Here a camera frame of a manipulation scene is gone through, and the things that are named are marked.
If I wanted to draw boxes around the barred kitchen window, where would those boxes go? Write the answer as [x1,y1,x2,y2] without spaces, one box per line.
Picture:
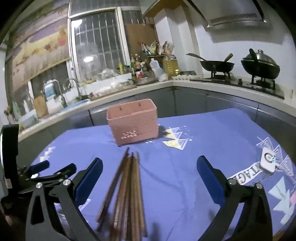
[68,7,130,81]

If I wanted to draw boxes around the brown cardboard sheet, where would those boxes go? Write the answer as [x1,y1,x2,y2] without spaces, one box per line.
[126,23,159,56]

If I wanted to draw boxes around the curved steel faucet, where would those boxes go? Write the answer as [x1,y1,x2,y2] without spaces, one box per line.
[62,78,83,100]

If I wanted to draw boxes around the flat wooden cutting board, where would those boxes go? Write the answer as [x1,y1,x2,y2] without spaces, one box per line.
[89,85,137,100]

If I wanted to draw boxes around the black wok with handle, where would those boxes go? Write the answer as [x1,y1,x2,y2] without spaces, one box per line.
[186,53,235,73]

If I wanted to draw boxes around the steel range hood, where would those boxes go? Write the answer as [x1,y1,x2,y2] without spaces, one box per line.
[187,0,273,29]

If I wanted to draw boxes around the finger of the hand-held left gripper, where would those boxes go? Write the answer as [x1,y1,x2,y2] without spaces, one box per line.
[20,160,50,179]
[30,163,77,186]

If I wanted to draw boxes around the grey base cabinets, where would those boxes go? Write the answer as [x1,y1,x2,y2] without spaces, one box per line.
[18,86,296,149]

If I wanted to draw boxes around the white egg tray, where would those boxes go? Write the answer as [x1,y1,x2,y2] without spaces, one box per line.
[172,73,204,81]

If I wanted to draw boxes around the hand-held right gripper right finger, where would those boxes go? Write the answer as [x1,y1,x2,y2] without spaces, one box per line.
[196,156,274,241]

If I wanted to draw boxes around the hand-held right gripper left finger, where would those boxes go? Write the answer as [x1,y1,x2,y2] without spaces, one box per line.
[25,158,104,241]

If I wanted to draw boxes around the rack of seasoning packets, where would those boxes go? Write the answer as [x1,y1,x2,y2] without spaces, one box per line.
[139,40,174,56]

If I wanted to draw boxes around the light blue plastic bowl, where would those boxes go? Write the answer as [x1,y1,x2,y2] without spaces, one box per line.
[20,113,39,128]

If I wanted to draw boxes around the black wok with steel lid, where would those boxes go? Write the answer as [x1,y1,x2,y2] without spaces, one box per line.
[241,49,281,80]

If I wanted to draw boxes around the yellow cooking oil bottle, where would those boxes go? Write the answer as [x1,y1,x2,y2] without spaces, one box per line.
[162,54,180,77]

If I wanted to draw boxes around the bundle of wooden chopsticks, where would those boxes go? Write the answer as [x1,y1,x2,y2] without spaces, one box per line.
[96,147,148,241]

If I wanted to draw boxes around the row of condiment bottles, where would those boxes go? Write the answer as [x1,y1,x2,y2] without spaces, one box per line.
[118,54,151,78]

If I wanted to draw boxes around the blue printed tablecloth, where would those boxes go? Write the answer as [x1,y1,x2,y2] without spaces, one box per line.
[30,108,296,241]

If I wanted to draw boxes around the black gas stove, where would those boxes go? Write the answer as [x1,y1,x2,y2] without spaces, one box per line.
[191,71,285,100]

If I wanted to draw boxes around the white plastic jug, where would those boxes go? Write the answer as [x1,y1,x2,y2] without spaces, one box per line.
[150,60,162,82]

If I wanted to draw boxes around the pink perforated utensil basket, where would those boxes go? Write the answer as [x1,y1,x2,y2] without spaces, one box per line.
[106,98,159,147]

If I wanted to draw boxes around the steel bowl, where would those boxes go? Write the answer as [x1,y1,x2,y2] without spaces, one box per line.
[134,76,159,86]

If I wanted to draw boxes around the printed roller blind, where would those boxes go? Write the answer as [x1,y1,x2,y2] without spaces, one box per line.
[7,17,71,91]

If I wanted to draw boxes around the white kitchen countertop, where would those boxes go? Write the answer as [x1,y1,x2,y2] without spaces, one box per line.
[17,77,296,142]

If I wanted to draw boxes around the upright wooden chopping board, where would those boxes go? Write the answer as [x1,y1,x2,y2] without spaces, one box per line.
[33,96,49,118]

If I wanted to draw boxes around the blue water filter bottle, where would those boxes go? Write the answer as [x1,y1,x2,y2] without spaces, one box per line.
[44,82,55,98]

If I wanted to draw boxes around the tall steel faucet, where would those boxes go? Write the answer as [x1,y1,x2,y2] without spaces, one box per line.
[43,79,68,108]

